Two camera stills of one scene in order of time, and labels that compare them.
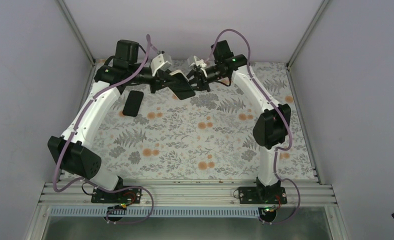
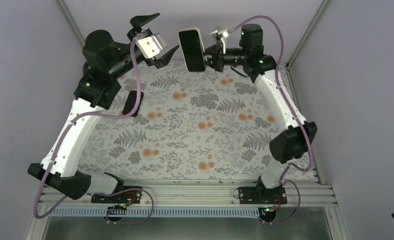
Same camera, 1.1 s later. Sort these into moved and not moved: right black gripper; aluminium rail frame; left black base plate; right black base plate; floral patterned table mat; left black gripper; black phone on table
Moved: left black gripper; right black gripper
Not moved: left black base plate; aluminium rail frame; black phone on table; right black base plate; floral patterned table mat
